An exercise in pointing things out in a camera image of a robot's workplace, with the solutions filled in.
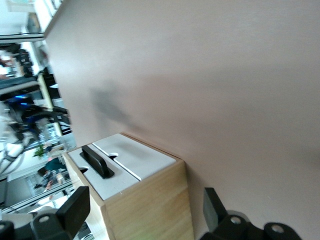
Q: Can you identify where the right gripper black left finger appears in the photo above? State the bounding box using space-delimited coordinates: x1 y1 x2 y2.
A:
0 186 91 240

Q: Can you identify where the brown table cover sheet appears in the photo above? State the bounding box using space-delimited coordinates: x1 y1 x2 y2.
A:
43 0 320 240

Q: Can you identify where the person in green shirt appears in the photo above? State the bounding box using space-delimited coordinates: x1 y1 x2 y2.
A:
44 157 66 176

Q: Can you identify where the wooden box with white lid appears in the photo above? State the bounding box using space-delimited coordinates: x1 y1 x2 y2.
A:
61 131 195 240

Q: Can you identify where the black drawer handle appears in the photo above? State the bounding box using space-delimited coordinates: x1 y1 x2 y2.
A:
79 144 116 179

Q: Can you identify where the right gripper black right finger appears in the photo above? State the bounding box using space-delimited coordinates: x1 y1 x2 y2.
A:
199 187 303 240

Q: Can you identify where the green potted plant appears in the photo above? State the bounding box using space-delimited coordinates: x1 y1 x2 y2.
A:
33 146 46 158

